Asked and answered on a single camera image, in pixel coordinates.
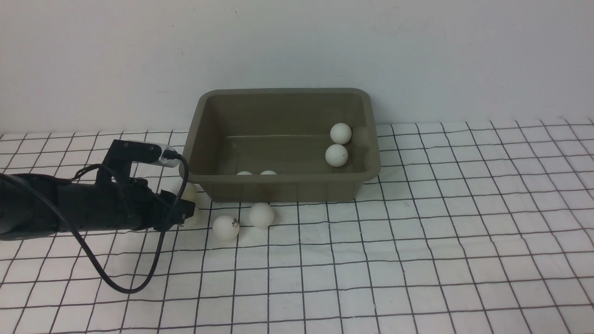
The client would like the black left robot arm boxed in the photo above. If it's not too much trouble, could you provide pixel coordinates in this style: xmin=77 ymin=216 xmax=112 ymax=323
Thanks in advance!
xmin=0 ymin=173 xmax=195 ymax=241

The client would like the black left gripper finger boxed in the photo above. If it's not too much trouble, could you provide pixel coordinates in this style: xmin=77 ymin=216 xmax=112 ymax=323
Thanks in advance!
xmin=158 ymin=190 xmax=190 ymax=214
xmin=155 ymin=213 xmax=193 ymax=232

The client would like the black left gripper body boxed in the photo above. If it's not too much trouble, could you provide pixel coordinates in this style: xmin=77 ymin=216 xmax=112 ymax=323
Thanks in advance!
xmin=58 ymin=179 xmax=163 ymax=231

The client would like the olive green plastic bin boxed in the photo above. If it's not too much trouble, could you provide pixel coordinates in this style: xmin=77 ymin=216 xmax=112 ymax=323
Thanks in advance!
xmin=183 ymin=88 xmax=381 ymax=203

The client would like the white black-grid tablecloth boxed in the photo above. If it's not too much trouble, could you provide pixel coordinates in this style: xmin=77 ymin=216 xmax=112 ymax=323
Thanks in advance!
xmin=0 ymin=119 xmax=594 ymax=334

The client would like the black left camera cable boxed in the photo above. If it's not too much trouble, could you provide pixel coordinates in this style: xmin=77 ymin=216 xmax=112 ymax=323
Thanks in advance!
xmin=0 ymin=153 xmax=190 ymax=294

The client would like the white ball with black logo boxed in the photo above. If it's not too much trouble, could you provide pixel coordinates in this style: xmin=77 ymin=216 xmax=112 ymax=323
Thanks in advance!
xmin=212 ymin=214 xmax=240 ymax=241

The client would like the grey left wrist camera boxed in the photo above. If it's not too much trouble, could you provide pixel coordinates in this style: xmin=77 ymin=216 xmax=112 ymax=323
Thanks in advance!
xmin=97 ymin=140 xmax=181 ymax=183

